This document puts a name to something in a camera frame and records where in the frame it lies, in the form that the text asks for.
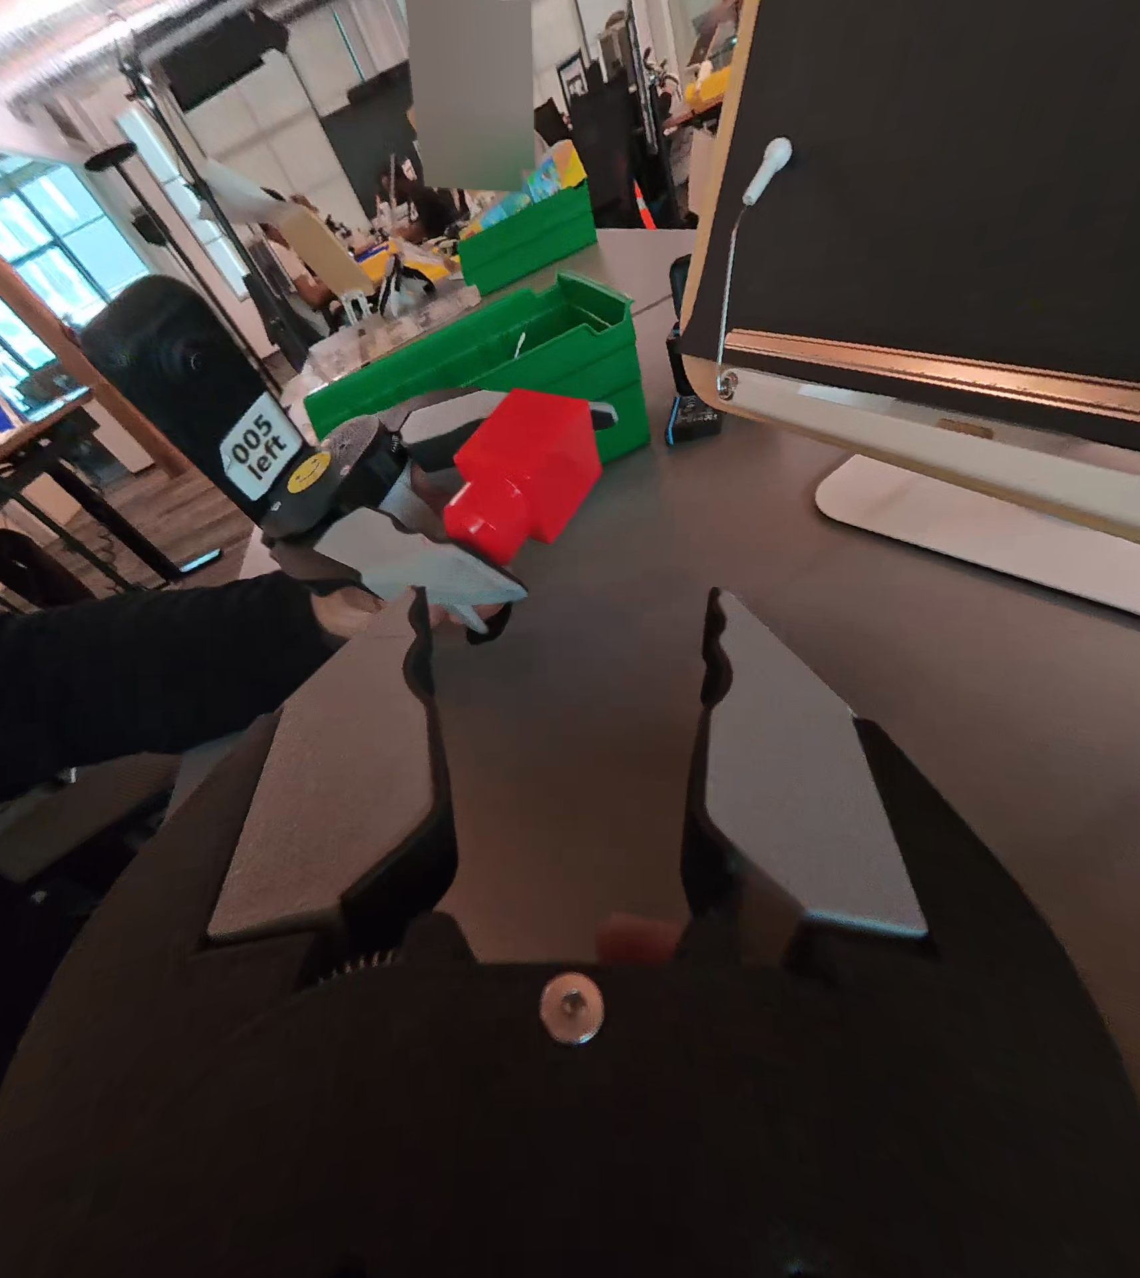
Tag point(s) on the black light stand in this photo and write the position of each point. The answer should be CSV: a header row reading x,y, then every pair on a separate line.
x,y
180,249

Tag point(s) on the black charger with display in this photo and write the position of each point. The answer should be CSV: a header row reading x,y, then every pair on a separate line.
x,y
678,329

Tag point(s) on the wooden book stand white base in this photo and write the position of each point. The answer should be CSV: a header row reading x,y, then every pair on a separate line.
x,y
979,200

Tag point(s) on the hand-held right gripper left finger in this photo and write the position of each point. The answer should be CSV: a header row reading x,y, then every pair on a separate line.
x,y
340,799

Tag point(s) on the small green plastic bin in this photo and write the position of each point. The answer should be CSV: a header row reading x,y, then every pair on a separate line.
x,y
530,245

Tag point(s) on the side desk with blue bins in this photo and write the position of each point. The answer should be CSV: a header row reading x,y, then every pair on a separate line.
x,y
0,439

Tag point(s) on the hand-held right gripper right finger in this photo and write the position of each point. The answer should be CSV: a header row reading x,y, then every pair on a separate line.
x,y
790,799

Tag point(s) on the black battery blue edge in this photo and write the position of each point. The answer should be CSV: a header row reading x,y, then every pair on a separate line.
x,y
694,419

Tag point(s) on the red toy building block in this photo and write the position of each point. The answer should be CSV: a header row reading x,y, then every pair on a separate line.
x,y
530,469

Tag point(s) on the wooden post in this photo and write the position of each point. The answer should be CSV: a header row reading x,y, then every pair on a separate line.
x,y
80,369

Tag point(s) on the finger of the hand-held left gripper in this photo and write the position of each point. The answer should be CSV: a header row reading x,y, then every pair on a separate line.
x,y
450,425
410,565

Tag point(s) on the person's left hand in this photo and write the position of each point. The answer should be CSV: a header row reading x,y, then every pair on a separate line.
x,y
345,611

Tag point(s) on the white foam board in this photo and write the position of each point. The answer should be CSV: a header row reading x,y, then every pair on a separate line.
x,y
320,249

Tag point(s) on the small yellow bin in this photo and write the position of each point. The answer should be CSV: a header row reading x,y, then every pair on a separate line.
x,y
705,89

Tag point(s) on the colourful printed box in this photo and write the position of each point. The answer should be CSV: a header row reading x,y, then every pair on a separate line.
x,y
550,180

